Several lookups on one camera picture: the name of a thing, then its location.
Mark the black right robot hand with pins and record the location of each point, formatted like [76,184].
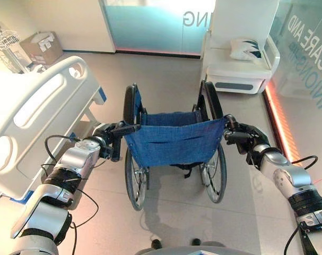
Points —
[247,136]

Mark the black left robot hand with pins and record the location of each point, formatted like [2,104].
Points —
[107,130]

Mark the blue wheelchair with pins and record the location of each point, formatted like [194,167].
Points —
[174,140]

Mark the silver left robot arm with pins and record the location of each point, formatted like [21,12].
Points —
[54,191]

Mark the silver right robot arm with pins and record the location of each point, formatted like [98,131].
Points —
[296,183]

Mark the white hospital bed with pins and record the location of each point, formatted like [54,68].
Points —
[30,117]

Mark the orange floor light strip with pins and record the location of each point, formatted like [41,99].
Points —
[278,125]

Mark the white armchair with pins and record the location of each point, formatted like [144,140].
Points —
[239,63]

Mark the white and blue pillow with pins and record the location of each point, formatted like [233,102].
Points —
[245,50]

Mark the brown cardboard box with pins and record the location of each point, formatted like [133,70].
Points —
[41,47]

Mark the frosted glass partition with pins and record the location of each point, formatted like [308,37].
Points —
[155,25]

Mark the robot torso and feet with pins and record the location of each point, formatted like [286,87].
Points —
[176,247]

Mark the glass wall with lettering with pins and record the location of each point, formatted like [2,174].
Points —
[301,53]

